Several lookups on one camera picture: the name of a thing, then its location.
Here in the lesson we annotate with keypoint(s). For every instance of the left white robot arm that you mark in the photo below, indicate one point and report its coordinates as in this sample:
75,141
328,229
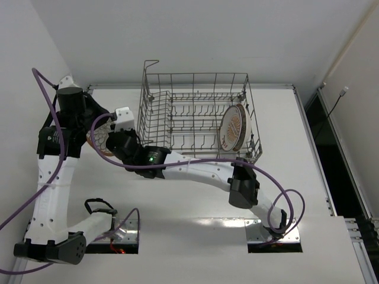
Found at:
58,152

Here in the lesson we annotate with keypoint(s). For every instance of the white plate with orange sunburst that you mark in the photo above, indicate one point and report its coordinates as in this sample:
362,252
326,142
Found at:
230,129

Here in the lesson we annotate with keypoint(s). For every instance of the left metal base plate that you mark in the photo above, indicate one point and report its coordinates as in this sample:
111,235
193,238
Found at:
127,229

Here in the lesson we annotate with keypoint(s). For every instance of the metal base plate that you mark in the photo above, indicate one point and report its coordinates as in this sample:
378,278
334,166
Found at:
127,229
257,234

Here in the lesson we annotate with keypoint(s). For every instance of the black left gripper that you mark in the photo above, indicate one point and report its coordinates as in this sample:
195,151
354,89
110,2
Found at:
96,110

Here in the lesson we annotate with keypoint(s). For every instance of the grey wire dish rack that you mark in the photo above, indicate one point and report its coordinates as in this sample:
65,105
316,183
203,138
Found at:
183,111

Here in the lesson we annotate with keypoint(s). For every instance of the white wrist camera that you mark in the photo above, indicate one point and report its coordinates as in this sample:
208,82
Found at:
124,119
66,82

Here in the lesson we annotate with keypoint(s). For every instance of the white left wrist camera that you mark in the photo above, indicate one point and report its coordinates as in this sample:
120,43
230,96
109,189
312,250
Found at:
66,82

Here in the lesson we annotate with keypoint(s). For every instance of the floral plate with orange rim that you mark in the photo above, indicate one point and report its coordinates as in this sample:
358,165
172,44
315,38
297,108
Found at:
101,136

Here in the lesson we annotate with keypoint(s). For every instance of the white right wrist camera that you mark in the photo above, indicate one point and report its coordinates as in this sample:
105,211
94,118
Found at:
124,119

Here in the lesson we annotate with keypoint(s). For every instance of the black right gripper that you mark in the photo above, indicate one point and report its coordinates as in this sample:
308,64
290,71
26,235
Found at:
117,142

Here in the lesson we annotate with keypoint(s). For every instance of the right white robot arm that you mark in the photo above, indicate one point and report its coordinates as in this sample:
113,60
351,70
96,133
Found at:
236,177

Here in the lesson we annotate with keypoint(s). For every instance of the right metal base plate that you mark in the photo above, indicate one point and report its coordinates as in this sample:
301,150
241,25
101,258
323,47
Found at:
257,234

